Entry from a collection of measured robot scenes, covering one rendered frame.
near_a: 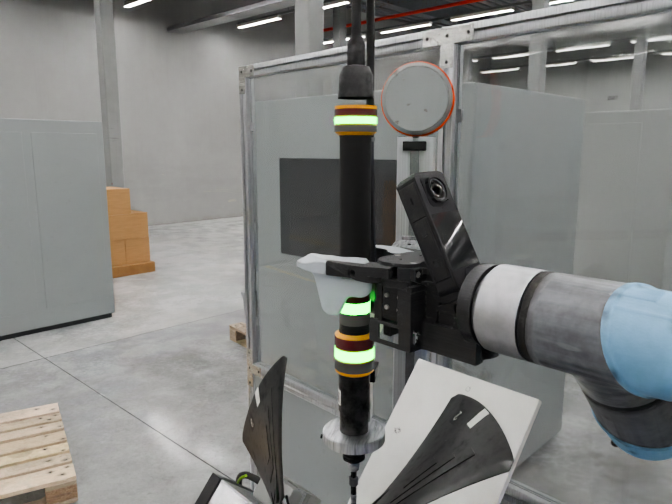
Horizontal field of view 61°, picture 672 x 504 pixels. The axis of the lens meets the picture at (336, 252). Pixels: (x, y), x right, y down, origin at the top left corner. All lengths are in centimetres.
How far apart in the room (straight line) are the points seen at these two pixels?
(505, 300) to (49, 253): 593
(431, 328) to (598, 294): 16
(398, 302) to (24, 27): 1303
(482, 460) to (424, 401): 40
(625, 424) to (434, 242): 21
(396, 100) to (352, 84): 71
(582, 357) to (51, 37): 1332
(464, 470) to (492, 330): 31
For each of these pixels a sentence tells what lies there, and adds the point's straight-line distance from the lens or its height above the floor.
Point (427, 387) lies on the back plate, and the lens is 114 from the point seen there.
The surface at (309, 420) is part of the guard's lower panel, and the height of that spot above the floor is 89.
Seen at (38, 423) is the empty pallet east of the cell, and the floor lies 14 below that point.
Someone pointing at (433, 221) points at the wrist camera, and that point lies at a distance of 51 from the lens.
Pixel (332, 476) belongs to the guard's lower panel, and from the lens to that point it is 198.
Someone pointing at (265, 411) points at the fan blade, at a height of 134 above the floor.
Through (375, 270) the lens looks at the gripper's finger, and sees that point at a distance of 53.
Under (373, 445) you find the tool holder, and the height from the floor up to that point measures 146.
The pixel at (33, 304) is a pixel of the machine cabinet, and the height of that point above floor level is 30.
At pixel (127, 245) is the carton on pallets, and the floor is 41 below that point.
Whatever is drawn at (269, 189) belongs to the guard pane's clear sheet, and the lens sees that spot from 196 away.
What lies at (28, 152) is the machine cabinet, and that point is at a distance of 616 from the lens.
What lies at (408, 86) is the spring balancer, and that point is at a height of 191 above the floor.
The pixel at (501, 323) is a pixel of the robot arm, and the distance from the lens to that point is 47.
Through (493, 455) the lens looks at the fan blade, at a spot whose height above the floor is 142.
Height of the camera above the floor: 177
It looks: 10 degrees down
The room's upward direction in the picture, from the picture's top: straight up
